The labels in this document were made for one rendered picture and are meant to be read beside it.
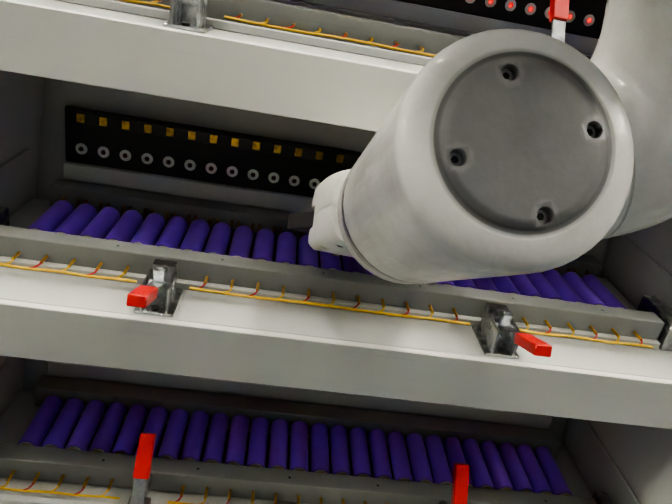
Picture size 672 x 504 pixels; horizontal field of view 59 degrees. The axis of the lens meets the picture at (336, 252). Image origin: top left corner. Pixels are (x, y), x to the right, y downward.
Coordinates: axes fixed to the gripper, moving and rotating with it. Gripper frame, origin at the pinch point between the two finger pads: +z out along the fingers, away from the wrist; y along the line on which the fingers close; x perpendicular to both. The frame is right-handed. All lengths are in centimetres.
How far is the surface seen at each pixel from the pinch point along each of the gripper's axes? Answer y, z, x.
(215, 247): 12.2, 1.3, 2.3
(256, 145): 10.2, 6.8, -8.4
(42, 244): 24.9, -1.9, 4.1
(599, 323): -21.2, -1.6, 4.5
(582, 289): -22.1, 3.1, 1.4
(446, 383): -7.3, -4.5, 10.8
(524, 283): -16.0, 2.6, 1.6
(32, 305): 23.5, -5.6, 8.5
